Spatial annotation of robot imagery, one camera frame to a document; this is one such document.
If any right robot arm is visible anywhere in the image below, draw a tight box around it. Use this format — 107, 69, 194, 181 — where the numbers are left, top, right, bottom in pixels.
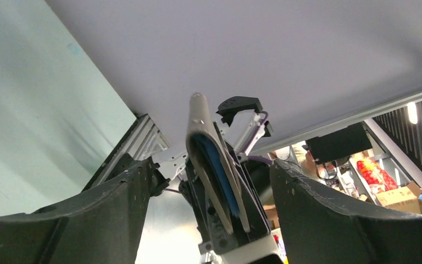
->
152, 93, 281, 263

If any beige card holder wallet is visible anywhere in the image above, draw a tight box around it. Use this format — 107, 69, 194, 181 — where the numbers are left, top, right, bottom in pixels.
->
185, 92, 251, 234

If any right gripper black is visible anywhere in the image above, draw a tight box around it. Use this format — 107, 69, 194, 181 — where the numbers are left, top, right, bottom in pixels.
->
180, 124, 270, 255

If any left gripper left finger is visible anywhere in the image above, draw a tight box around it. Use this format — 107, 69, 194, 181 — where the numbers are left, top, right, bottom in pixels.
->
0, 159, 154, 263

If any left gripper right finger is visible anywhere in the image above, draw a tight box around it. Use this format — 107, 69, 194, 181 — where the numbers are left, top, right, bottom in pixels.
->
270, 160, 422, 263

